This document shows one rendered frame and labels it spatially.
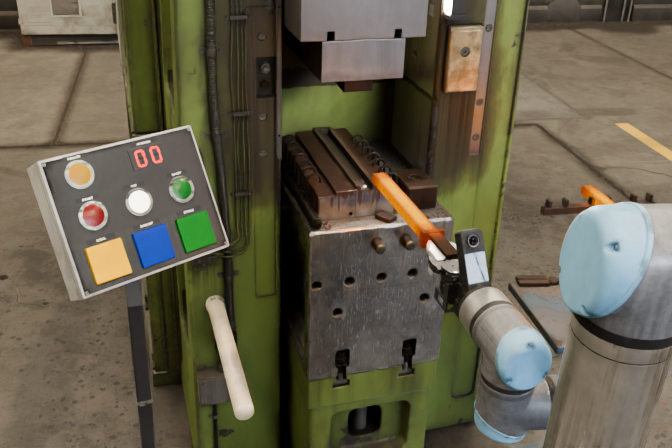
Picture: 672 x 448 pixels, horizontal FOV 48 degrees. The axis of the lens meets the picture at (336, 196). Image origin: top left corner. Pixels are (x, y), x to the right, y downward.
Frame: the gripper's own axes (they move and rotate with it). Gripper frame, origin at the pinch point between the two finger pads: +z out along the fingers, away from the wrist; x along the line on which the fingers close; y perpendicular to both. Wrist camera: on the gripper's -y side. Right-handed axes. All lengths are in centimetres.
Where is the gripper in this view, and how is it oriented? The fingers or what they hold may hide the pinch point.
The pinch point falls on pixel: (436, 240)
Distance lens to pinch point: 150.4
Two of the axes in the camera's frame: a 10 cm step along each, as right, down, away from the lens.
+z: -2.9, -4.4, 8.5
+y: -0.4, 8.9, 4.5
